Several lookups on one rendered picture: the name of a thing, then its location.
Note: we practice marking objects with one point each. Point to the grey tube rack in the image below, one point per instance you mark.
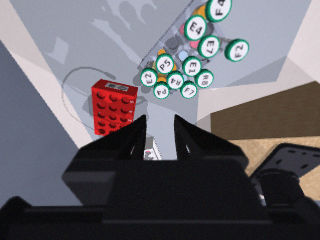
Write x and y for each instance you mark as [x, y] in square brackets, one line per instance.
[169, 41]

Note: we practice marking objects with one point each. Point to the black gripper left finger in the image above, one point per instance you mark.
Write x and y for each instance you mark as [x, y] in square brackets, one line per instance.
[119, 143]

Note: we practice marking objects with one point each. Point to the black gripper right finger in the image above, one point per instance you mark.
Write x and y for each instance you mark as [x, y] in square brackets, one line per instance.
[204, 145]

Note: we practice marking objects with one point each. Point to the grey bench mat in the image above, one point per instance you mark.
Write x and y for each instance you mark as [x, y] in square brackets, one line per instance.
[83, 41]

